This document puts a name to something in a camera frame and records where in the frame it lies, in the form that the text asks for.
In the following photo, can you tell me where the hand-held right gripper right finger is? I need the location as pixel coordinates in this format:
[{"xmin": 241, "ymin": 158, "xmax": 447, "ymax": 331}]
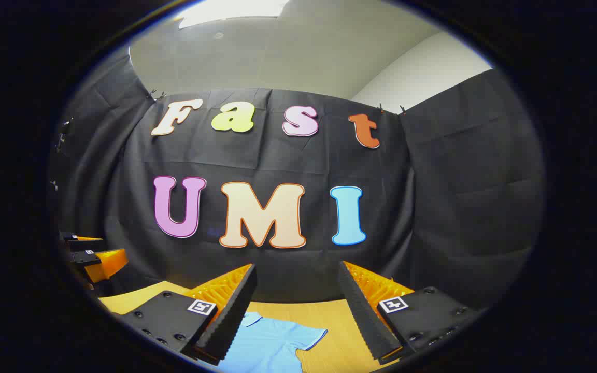
[{"xmin": 337, "ymin": 260, "xmax": 487, "ymax": 362}]

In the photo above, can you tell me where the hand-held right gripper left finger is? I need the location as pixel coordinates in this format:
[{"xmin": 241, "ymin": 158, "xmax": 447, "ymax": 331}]
[{"xmin": 117, "ymin": 263, "xmax": 258, "ymax": 366}]

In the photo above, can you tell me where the light blue T-shirt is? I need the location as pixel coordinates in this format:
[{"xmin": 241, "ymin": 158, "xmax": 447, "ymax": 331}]
[{"xmin": 216, "ymin": 311, "xmax": 329, "ymax": 373}]

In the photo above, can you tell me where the black backdrop cloth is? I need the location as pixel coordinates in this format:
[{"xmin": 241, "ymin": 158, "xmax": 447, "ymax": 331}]
[{"xmin": 47, "ymin": 49, "xmax": 546, "ymax": 312}]

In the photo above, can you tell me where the ceiling light panel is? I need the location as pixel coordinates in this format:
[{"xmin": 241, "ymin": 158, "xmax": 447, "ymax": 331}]
[{"xmin": 177, "ymin": 0, "xmax": 290, "ymax": 30}]

